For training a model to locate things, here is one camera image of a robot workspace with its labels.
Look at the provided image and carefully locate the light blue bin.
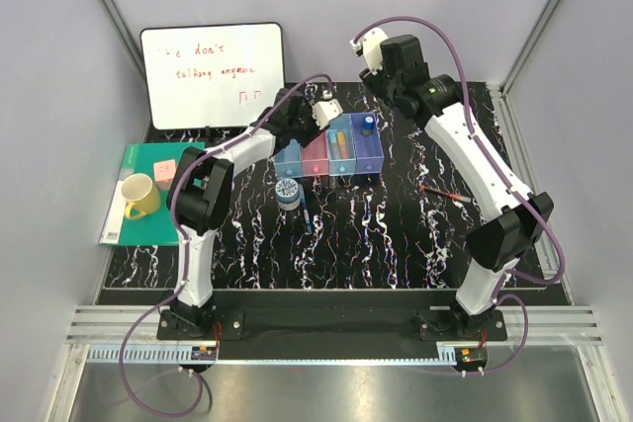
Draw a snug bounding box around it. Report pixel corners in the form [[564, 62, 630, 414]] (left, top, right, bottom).
[[273, 139, 304, 179]]

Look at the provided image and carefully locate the yellow cream mug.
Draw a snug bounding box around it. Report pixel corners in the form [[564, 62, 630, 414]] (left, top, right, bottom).
[[121, 173, 161, 220]]

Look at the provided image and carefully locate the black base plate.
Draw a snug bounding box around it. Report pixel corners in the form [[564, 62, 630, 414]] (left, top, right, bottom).
[[156, 290, 507, 364]]

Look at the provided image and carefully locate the purple bin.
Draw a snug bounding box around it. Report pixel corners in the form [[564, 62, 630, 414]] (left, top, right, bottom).
[[350, 113, 384, 175]]

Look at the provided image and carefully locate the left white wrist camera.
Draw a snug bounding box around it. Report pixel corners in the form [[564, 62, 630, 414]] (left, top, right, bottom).
[[312, 91, 343, 130]]

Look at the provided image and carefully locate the red pencil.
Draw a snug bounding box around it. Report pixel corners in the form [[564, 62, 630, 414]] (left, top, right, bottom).
[[420, 185, 473, 204]]

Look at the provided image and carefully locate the teal blue bin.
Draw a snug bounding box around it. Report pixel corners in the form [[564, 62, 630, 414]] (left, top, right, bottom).
[[325, 114, 356, 176]]

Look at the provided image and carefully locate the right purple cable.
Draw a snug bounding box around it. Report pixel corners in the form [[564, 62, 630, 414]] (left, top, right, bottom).
[[349, 15, 568, 377]]

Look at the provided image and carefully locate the black marbled table mat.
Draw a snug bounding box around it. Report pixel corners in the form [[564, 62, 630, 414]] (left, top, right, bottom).
[[101, 80, 549, 292]]

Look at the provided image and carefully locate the blue white marker pen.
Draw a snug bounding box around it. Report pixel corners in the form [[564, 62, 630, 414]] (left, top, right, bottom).
[[327, 131, 340, 160]]

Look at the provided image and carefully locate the thin blue pen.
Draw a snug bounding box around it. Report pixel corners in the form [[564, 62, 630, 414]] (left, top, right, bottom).
[[301, 196, 313, 233]]

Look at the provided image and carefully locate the white dry-erase board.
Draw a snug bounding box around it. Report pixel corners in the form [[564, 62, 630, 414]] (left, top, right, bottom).
[[139, 22, 285, 130]]

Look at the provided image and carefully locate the orange highlighter pen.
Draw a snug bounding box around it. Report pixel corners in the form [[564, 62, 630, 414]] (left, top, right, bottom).
[[336, 130, 350, 159]]

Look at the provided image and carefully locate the pink bin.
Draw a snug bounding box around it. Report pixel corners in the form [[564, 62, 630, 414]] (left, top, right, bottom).
[[301, 133, 329, 176]]

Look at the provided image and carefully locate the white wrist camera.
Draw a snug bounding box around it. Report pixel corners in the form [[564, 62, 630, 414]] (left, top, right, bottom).
[[350, 27, 389, 75], [312, 91, 343, 130]]

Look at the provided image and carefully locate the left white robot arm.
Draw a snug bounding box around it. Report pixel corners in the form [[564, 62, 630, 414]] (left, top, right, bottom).
[[161, 87, 342, 339]]

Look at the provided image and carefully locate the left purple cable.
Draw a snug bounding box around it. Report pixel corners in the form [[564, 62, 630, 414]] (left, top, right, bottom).
[[118, 73, 335, 418]]

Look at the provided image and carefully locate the grey blue glue stick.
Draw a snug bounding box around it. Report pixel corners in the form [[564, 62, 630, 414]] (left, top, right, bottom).
[[361, 116, 376, 137]]

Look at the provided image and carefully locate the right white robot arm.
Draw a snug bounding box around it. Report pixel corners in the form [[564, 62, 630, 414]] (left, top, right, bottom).
[[354, 28, 553, 340]]

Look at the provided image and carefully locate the purple cable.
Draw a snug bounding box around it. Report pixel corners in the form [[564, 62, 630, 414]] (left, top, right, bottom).
[[118, 73, 335, 418], [349, 15, 568, 377]]

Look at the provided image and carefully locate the pink eraser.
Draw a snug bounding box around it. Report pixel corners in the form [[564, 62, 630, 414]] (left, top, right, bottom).
[[153, 159, 177, 191]]

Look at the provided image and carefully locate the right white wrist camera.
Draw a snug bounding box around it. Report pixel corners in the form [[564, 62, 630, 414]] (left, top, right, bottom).
[[350, 27, 389, 75]]

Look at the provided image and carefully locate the green notebook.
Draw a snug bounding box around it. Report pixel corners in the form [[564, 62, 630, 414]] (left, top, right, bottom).
[[99, 142, 204, 246]]

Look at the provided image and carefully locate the blue white tape roll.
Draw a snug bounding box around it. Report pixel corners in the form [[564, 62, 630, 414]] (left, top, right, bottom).
[[274, 178, 301, 211]]

